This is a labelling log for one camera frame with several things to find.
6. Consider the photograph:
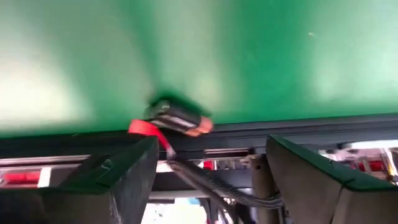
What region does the red clip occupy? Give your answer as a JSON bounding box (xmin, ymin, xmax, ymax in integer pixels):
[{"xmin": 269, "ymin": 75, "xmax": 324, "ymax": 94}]
[{"xmin": 127, "ymin": 119, "xmax": 177, "ymax": 159}]

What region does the green table mat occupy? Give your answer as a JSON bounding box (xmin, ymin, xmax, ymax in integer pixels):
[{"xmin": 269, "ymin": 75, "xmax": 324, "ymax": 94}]
[{"xmin": 0, "ymin": 0, "xmax": 398, "ymax": 139}]

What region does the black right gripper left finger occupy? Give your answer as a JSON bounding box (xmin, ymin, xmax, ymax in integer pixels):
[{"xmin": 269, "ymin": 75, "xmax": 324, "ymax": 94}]
[{"xmin": 0, "ymin": 136, "xmax": 160, "ymax": 224}]

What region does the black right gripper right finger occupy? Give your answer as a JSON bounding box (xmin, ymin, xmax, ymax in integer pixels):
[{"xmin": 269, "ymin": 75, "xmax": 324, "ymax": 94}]
[{"xmin": 266, "ymin": 134, "xmax": 398, "ymax": 224}]

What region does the black metal rig frame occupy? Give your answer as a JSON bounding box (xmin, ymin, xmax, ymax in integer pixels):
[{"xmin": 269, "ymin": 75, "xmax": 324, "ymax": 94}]
[{"xmin": 0, "ymin": 113, "xmax": 398, "ymax": 200}]

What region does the black braided cable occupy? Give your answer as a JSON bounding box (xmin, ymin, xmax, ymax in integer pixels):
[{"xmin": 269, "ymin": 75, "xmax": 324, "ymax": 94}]
[{"xmin": 167, "ymin": 157, "xmax": 284, "ymax": 224}]

